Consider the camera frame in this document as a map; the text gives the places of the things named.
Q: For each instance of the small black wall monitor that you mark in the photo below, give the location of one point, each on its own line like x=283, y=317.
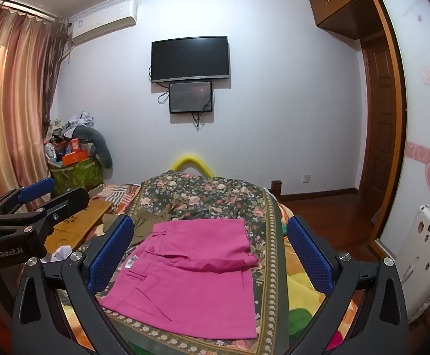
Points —
x=190, y=97

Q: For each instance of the wooden wardrobe with door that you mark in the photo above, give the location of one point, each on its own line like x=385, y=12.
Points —
x=422, y=118

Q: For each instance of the pink pants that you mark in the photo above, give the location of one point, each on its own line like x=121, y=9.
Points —
x=185, y=284

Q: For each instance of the pile of clothes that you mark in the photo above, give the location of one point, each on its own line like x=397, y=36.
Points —
x=70, y=124

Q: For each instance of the wooden bed post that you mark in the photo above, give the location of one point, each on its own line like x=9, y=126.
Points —
x=276, y=190

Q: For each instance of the white air conditioner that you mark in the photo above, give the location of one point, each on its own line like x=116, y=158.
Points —
x=104, y=20

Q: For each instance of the orange box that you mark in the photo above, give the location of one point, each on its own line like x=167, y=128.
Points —
x=75, y=158

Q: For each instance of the olive green garment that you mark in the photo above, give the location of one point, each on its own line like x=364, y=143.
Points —
x=152, y=216

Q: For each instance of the colourful fleece blanket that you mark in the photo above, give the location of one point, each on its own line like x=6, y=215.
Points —
x=300, y=290

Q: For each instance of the pink striped curtain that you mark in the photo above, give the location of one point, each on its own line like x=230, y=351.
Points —
x=11, y=100

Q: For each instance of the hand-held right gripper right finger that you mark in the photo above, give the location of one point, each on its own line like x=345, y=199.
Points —
x=307, y=259

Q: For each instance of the black wall television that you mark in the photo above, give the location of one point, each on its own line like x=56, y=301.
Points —
x=190, y=59

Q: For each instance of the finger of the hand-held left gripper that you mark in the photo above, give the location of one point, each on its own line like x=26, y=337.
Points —
x=65, y=203
x=37, y=190

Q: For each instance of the green fabric storage box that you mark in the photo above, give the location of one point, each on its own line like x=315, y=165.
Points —
x=76, y=175

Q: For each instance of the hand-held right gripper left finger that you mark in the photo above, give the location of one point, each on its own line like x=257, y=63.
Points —
x=111, y=255

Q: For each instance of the yellow foam tube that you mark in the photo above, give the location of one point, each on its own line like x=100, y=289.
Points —
x=192, y=159

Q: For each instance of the white crumpled paper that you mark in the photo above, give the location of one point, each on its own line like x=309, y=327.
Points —
x=61, y=254

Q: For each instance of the dark green floral blanket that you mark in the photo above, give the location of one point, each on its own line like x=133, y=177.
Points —
x=207, y=199

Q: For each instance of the striped bed sheet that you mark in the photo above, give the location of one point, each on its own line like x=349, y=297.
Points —
x=115, y=192

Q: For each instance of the wooden overhead cabinet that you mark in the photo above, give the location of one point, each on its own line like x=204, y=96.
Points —
x=348, y=3

